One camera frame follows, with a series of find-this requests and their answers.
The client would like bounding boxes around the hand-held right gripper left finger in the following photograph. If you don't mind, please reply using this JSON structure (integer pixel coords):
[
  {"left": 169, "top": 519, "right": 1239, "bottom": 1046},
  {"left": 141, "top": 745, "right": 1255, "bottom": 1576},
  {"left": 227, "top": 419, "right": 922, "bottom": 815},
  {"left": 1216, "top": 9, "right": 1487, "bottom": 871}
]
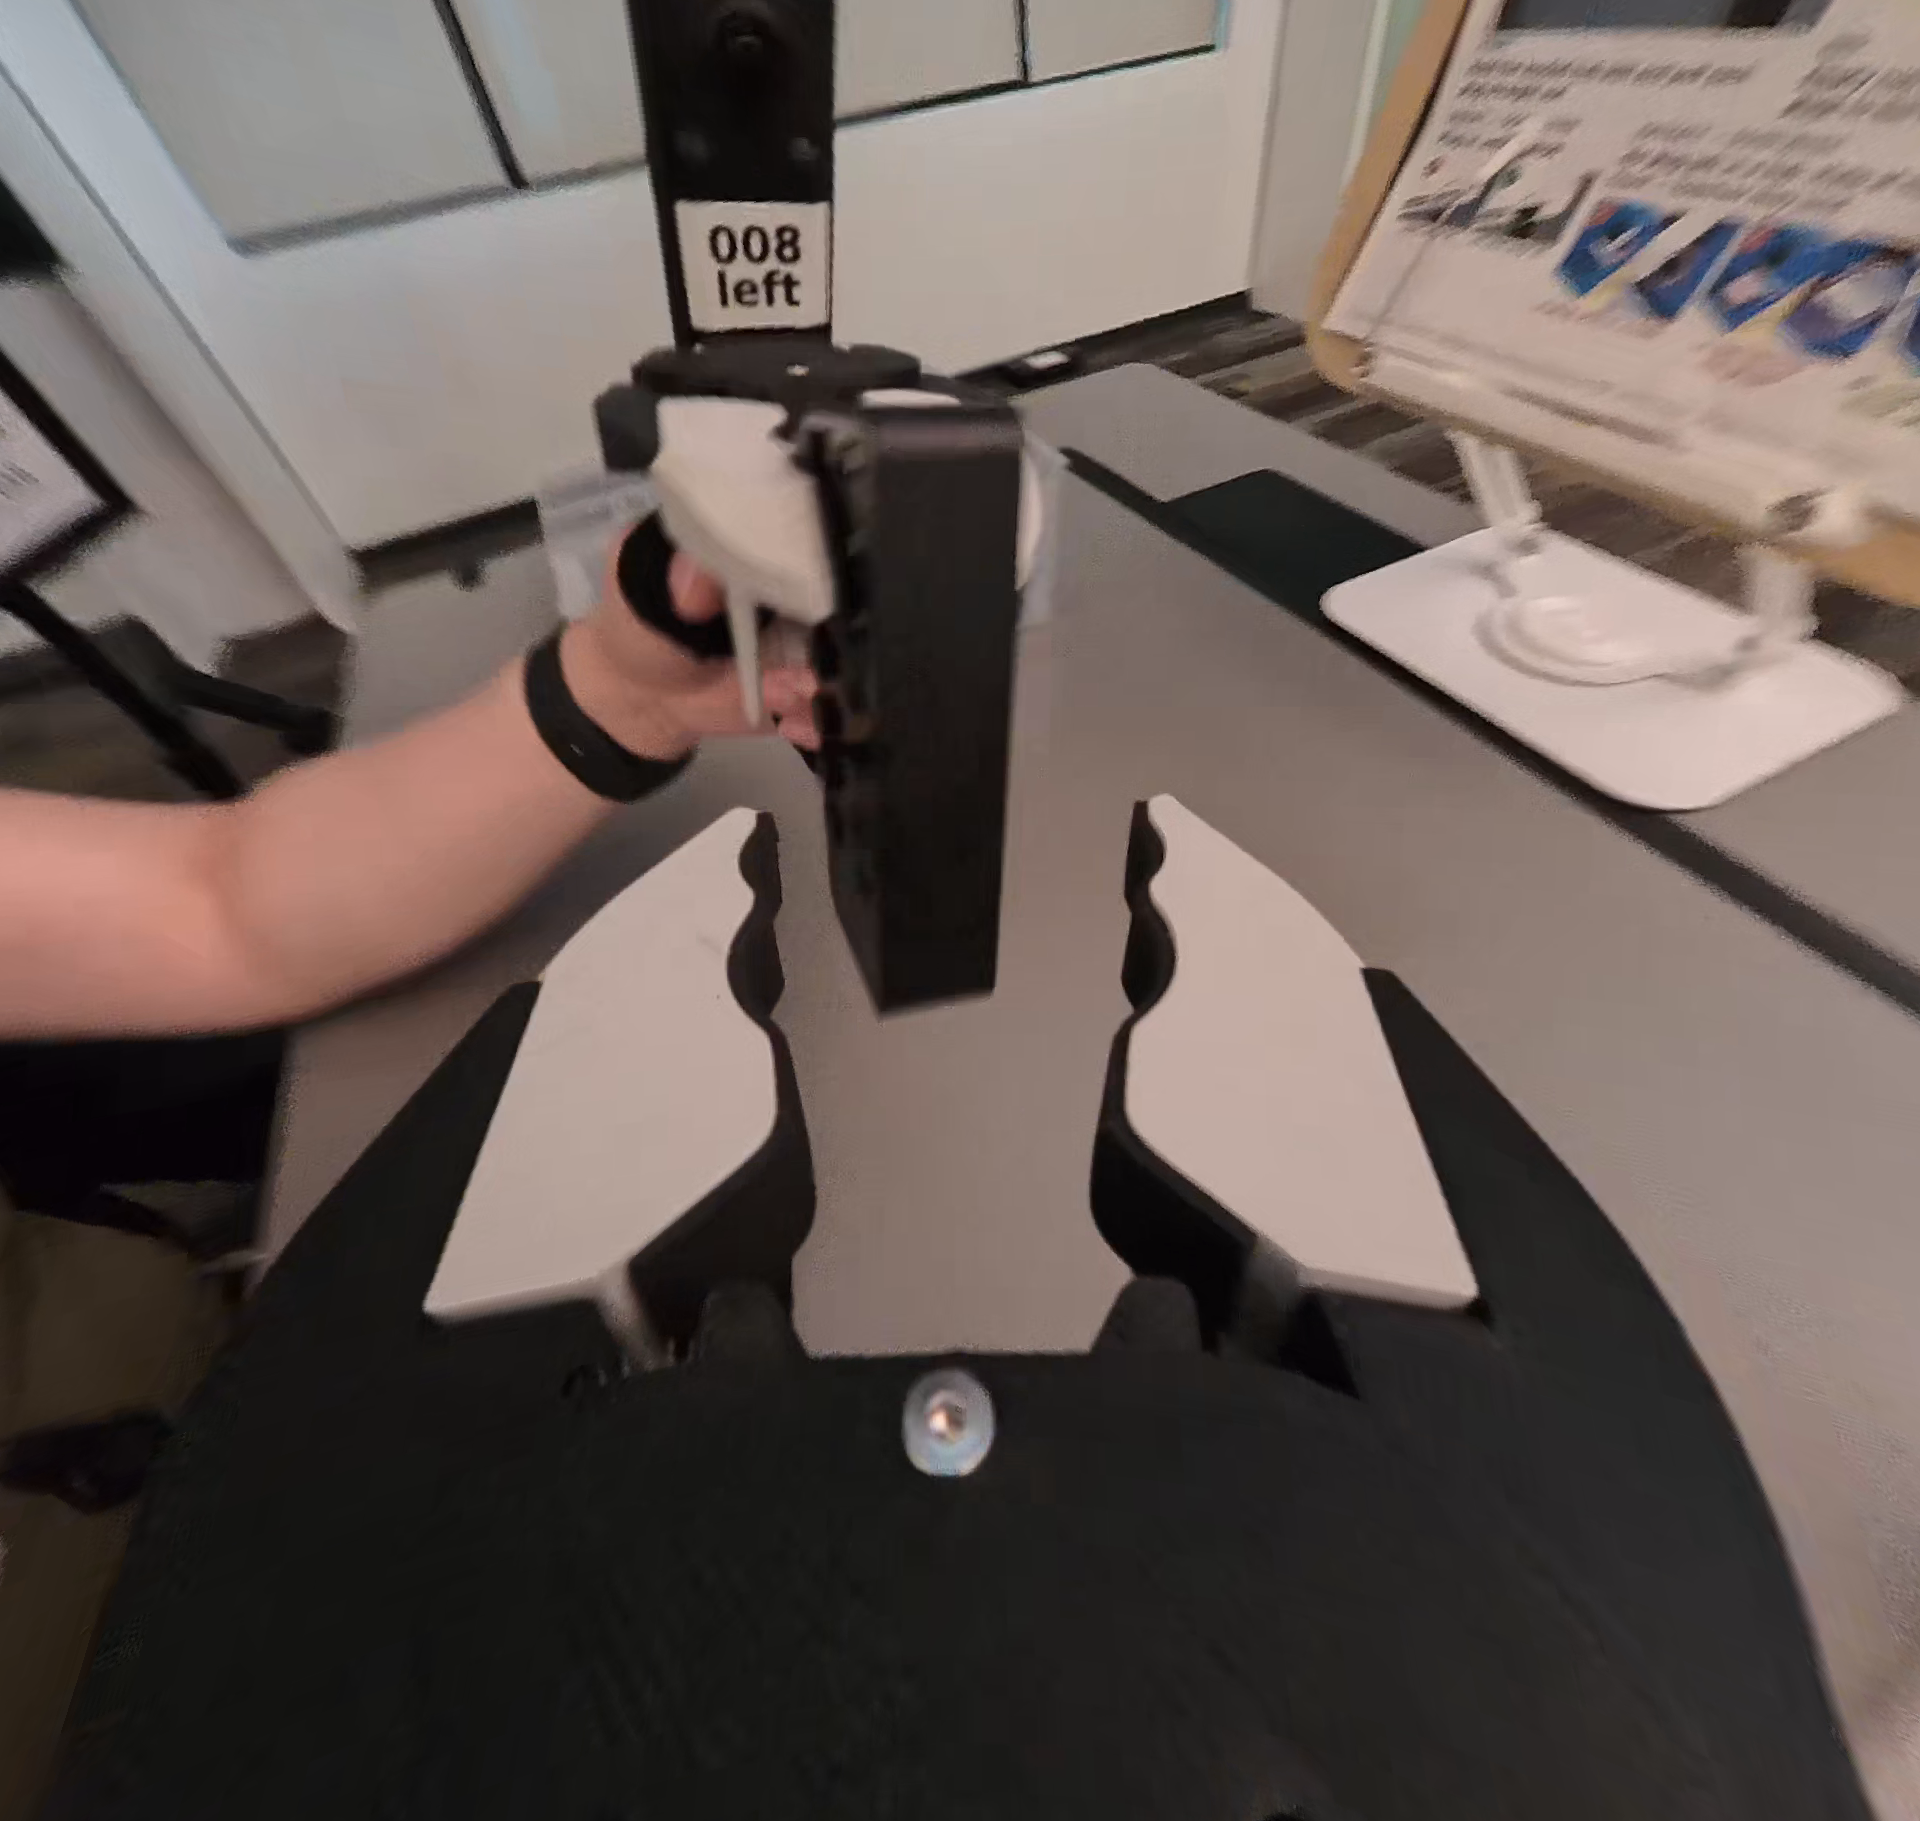
[{"left": 423, "top": 810, "right": 816, "bottom": 1329}]

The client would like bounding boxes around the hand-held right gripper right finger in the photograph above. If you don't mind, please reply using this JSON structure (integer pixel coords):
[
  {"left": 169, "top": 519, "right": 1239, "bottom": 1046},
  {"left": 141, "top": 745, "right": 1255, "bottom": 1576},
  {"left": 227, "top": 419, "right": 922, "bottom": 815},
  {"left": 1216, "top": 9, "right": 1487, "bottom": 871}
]
[{"left": 1093, "top": 796, "right": 1483, "bottom": 1312}]

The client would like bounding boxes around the clear plastic storage box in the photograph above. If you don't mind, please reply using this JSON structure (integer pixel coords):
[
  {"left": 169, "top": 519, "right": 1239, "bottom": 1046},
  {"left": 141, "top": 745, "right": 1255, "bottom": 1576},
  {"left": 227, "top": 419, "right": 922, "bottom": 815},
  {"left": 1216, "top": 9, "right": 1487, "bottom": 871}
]
[{"left": 535, "top": 449, "right": 1073, "bottom": 631}]

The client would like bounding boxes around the black usb hub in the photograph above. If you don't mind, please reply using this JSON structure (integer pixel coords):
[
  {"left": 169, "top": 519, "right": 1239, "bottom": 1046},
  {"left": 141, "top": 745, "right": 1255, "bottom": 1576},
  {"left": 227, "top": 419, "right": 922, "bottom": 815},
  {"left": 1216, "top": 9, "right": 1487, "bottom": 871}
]
[{"left": 796, "top": 403, "right": 1026, "bottom": 1017}]

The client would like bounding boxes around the person's left forearm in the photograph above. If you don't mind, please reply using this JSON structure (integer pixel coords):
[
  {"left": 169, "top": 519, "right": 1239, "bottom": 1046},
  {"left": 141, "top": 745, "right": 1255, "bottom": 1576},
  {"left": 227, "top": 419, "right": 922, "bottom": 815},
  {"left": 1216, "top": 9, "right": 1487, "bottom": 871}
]
[{"left": 0, "top": 682, "right": 580, "bottom": 1038}]

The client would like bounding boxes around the person's left hand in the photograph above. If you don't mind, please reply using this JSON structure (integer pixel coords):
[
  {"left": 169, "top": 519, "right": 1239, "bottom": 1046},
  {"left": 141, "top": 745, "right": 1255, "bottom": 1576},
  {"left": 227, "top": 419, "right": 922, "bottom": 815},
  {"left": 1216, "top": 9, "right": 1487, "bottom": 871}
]
[{"left": 559, "top": 555, "right": 827, "bottom": 775}]

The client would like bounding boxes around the black wristband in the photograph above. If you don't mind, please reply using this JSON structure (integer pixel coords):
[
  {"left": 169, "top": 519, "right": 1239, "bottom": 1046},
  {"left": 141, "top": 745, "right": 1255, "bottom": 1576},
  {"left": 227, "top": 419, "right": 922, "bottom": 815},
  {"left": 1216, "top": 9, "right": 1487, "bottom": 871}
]
[{"left": 522, "top": 631, "right": 692, "bottom": 807}]

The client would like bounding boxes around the frosted glass partition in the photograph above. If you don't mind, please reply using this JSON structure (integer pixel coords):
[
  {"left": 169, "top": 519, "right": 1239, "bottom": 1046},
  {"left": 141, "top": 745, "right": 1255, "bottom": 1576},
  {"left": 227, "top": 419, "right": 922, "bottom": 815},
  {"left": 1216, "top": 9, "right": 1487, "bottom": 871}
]
[{"left": 0, "top": 0, "right": 1222, "bottom": 255}]

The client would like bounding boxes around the black white marker sign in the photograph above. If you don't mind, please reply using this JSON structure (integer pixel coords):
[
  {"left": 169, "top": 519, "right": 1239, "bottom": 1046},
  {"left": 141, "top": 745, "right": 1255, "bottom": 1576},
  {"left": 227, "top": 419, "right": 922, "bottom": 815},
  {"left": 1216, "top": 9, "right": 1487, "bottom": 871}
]
[{"left": 0, "top": 351, "right": 137, "bottom": 581}]

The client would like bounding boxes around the instruction poster board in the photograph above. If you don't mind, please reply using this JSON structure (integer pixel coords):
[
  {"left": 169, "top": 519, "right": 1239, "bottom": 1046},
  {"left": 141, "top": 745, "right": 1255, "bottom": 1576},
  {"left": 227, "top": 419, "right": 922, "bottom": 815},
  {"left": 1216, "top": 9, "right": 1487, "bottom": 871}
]
[{"left": 1302, "top": 0, "right": 1920, "bottom": 608}]

